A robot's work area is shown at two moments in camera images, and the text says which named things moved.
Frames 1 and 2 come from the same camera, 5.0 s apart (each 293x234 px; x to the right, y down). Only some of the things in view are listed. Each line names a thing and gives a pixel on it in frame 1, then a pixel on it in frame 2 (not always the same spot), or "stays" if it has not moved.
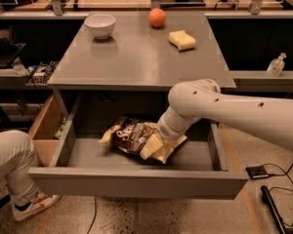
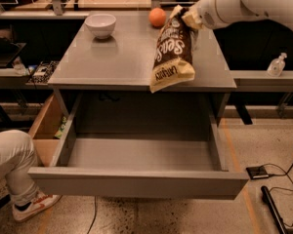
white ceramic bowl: (101, 25) stays
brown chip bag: (130, 134) -> (174, 55)
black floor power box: (258, 172) stays
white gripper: (168, 130) -> (209, 8)
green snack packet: (59, 134) stays
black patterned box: (43, 72) stays
